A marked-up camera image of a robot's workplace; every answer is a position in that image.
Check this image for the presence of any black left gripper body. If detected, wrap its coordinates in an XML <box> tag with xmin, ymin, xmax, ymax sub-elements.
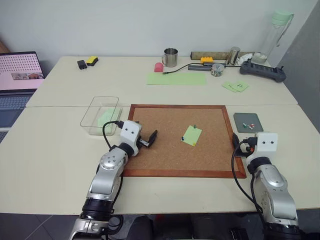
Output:
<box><xmin>137</xmin><ymin>136</ymin><xmax>151</xmax><ymax>149</ymax></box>

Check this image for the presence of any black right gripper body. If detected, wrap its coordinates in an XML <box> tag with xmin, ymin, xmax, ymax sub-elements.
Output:
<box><xmin>234</xmin><ymin>135</ymin><xmax>258</xmax><ymax>158</ymax></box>

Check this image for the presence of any wood framed cork board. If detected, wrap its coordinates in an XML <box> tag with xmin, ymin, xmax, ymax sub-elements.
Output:
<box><xmin>122</xmin><ymin>104</ymin><xmax>247</xmax><ymax>179</ymax></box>

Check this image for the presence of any grey tray with pins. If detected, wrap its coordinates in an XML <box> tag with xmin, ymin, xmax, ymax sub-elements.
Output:
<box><xmin>233</xmin><ymin>112</ymin><xmax>265</xmax><ymax>134</ymax></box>

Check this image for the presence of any light green sponge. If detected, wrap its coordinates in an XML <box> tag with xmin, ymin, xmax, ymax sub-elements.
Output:
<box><xmin>95</xmin><ymin>107</ymin><xmax>123</xmax><ymax>134</ymax></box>

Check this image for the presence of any green sticky note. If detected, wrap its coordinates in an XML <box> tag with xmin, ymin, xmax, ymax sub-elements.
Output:
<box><xmin>180</xmin><ymin>125</ymin><xmax>203</xmax><ymax>147</ymax></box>

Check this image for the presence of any green note with writing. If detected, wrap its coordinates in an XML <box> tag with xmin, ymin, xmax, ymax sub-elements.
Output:
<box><xmin>233</xmin><ymin>81</ymin><xmax>251</xmax><ymax>93</ymax></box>

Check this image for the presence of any light green packet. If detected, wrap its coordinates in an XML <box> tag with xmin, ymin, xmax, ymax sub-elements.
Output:
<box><xmin>221</xmin><ymin>81</ymin><xmax>238</xmax><ymax>94</ymax></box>

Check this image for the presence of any clear plastic box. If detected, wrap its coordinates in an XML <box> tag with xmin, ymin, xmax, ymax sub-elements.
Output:
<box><xmin>79</xmin><ymin>95</ymin><xmax>124</xmax><ymax>137</ymax></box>

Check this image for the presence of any long green paper sheet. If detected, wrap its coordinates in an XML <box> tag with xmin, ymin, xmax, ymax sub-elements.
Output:
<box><xmin>146</xmin><ymin>72</ymin><xmax>208</xmax><ymax>86</ymax></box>

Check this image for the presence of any stainless steel mug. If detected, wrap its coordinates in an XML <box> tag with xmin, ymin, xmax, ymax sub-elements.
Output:
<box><xmin>161</xmin><ymin>47</ymin><xmax>179</xmax><ymax>68</ymax></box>

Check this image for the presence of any dark grey handheld controller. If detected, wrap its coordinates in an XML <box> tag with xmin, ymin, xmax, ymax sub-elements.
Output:
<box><xmin>239</xmin><ymin>59</ymin><xmax>287</xmax><ymax>84</ymax></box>

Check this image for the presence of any yellow and black eraser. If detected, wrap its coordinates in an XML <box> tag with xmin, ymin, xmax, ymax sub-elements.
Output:
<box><xmin>85</xmin><ymin>55</ymin><xmax>99</xmax><ymax>67</ymax></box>

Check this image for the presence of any crumpled white paper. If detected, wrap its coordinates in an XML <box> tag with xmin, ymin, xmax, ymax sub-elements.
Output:
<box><xmin>235</xmin><ymin>53</ymin><xmax>255</xmax><ymax>67</ymax></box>

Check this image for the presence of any grey flat hub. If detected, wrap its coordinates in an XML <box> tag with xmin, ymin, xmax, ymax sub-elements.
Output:
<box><xmin>187</xmin><ymin>63</ymin><xmax>214</xmax><ymax>72</ymax></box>

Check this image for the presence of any steel cylinder tumbler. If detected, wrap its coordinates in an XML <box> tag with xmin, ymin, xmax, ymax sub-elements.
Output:
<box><xmin>224</xmin><ymin>46</ymin><xmax>241</xmax><ymax>67</ymax></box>

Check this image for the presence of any small grey green container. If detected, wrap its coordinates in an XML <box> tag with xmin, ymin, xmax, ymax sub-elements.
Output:
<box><xmin>250</xmin><ymin>52</ymin><xmax>269</xmax><ymax>64</ymax></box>

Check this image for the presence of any long brown bar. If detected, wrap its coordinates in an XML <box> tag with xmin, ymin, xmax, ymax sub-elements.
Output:
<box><xmin>190</xmin><ymin>51</ymin><xmax>261</xmax><ymax>61</ymax></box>

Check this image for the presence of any clear bottle green lid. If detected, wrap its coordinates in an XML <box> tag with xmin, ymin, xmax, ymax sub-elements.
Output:
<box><xmin>259</xmin><ymin>10</ymin><xmax>295</xmax><ymax>61</ymax></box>

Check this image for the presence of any open laptop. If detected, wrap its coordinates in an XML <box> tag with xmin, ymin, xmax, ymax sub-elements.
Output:
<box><xmin>0</xmin><ymin>51</ymin><xmax>46</xmax><ymax>144</ymax></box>

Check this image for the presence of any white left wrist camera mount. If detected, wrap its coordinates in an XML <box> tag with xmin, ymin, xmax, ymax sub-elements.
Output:
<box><xmin>119</xmin><ymin>120</ymin><xmax>143</xmax><ymax>157</ymax></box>

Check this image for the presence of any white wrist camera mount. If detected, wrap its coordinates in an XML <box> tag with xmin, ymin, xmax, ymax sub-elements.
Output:
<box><xmin>119</xmin><ymin>120</ymin><xmax>143</xmax><ymax>157</ymax></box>
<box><xmin>254</xmin><ymin>131</ymin><xmax>279</xmax><ymax>159</ymax></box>

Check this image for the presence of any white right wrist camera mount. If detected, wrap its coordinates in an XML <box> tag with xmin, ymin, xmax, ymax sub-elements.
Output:
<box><xmin>254</xmin><ymin>131</ymin><xmax>279</xmax><ymax>159</ymax></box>

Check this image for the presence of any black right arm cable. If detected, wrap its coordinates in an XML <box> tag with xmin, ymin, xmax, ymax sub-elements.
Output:
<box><xmin>230</xmin><ymin>139</ymin><xmax>264</xmax><ymax>214</ymax></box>

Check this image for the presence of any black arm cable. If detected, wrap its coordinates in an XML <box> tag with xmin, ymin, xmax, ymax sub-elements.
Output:
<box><xmin>230</xmin><ymin>139</ymin><xmax>264</xmax><ymax>214</ymax></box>
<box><xmin>102</xmin><ymin>120</ymin><xmax>125</xmax><ymax>151</ymax></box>

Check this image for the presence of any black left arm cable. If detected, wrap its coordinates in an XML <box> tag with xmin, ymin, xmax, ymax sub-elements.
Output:
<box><xmin>102</xmin><ymin>120</ymin><xmax>125</xmax><ymax>151</ymax></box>

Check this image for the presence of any black plug cable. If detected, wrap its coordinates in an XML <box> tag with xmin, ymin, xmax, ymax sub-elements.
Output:
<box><xmin>162</xmin><ymin>63</ymin><xmax>204</xmax><ymax>75</ymax></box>

